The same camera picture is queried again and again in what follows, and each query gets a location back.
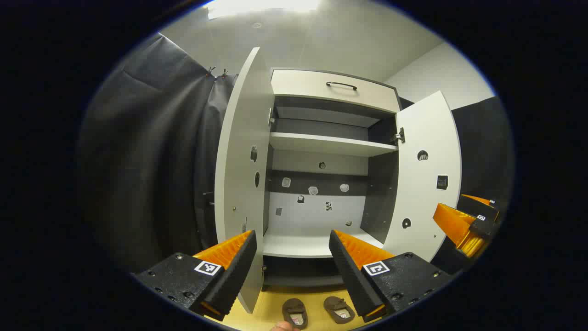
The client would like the brown felt shoe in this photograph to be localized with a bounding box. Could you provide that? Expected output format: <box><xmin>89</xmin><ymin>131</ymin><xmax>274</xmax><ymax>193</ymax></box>
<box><xmin>282</xmin><ymin>298</ymin><xmax>309</xmax><ymax>330</ymax></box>
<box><xmin>323</xmin><ymin>296</ymin><xmax>356</xmax><ymax>325</ymax></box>

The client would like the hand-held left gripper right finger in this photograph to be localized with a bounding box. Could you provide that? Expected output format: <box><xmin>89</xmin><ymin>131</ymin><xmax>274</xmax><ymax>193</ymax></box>
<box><xmin>328</xmin><ymin>229</ymin><xmax>453</xmax><ymax>323</ymax></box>

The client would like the white cabinet drawer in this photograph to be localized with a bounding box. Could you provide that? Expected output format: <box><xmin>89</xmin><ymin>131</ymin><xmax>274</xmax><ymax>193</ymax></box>
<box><xmin>271</xmin><ymin>69</ymin><xmax>401</xmax><ymax>114</ymax></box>

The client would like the white cabinet door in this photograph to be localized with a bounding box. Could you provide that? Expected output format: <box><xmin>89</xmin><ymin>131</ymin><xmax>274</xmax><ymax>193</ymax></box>
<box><xmin>383</xmin><ymin>90</ymin><xmax>462</xmax><ymax>263</ymax></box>
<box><xmin>215</xmin><ymin>46</ymin><xmax>275</xmax><ymax>314</ymax></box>

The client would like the white cabinet shelf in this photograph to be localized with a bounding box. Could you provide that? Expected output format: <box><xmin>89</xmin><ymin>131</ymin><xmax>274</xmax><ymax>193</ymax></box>
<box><xmin>269</xmin><ymin>132</ymin><xmax>398</xmax><ymax>158</ymax></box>

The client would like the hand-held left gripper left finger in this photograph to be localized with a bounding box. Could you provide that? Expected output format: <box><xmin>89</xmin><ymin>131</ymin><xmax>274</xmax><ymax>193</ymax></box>
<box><xmin>133</xmin><ymin>230</ymin><xmax>258</xmax><ymax>321</ymax></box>

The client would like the white and grey shoe cabinet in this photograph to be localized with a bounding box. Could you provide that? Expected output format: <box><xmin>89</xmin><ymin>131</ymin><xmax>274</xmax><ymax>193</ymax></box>
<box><xmin>262</xmin><ymin>68</ymin><xmax>403</xmax><ymax>291</ymax></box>

